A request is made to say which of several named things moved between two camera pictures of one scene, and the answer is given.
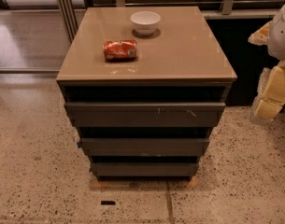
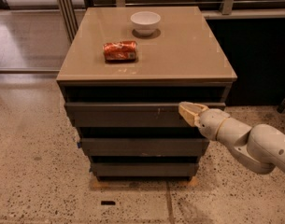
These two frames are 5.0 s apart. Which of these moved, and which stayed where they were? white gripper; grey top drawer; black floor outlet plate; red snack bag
Moved: white gripper
Stayed: red snack bag; grey top drawer; black floor outlet plate
